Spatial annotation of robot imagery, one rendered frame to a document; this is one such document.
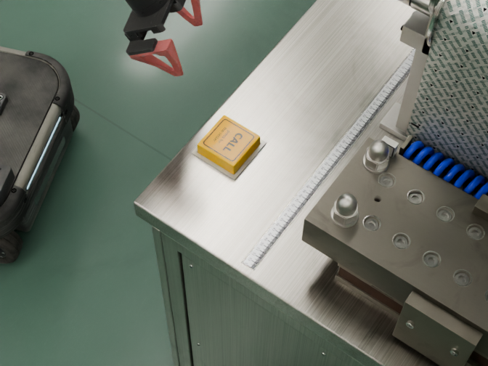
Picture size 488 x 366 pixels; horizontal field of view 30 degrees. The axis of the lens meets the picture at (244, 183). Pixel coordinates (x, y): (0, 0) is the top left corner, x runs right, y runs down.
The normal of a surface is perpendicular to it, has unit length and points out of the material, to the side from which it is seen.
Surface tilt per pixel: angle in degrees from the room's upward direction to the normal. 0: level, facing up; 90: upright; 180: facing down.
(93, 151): 0
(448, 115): 90
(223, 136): 0
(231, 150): 0
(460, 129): 90
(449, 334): 90
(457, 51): 90
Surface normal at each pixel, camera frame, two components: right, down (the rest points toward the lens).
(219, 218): 0.01, -0.52
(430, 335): -0.59, 0.69
